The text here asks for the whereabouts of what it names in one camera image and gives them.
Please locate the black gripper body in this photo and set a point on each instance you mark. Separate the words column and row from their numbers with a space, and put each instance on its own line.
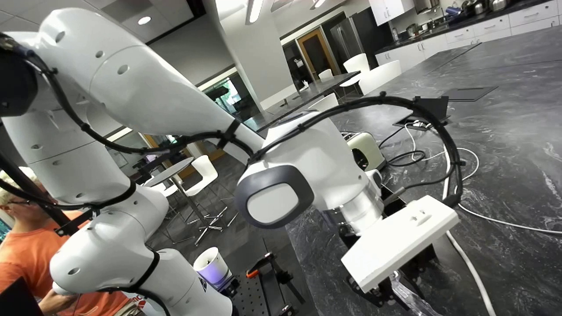
column 374, row 292

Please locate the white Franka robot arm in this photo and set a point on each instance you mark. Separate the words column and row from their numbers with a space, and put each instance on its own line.
column 116, row 76

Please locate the white paper cup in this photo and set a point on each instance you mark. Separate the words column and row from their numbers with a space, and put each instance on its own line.
column 211, row 266

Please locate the black pop-up outlet box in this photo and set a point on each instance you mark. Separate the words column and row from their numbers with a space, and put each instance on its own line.
column 432, row 111

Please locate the white chair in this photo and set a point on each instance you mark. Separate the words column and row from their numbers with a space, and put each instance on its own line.
column 357, row 62
column 320, row 101
column 204, row 173

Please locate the dark long table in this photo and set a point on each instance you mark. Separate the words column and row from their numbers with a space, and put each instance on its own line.
column 292, row 102

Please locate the flush closed outlet cover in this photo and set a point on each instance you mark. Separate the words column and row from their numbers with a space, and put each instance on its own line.
column 471, row 94

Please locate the kitchen counter white cabinets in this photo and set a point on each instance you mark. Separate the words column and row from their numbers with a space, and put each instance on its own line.
column 467, row 36

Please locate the person in orange shirt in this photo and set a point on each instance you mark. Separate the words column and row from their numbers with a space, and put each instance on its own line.
column 23, row 264

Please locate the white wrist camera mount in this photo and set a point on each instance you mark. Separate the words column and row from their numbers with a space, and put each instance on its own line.
column 397, row 239

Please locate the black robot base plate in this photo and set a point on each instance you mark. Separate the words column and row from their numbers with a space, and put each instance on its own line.
column 246, row 301

